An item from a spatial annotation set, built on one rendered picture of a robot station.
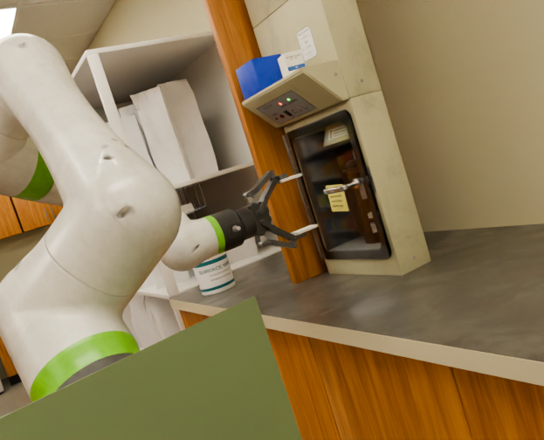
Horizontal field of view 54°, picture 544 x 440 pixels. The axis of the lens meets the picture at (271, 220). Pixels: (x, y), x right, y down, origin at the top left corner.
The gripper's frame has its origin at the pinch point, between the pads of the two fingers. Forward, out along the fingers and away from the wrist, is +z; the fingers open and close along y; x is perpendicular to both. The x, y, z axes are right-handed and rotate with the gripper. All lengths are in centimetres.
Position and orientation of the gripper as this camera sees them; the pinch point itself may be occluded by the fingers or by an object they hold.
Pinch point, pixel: (303, 202)
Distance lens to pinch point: 137.1
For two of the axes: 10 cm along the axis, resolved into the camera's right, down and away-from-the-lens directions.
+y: -3.0, -9.5, -0.9
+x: -5.0, 0.8, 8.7
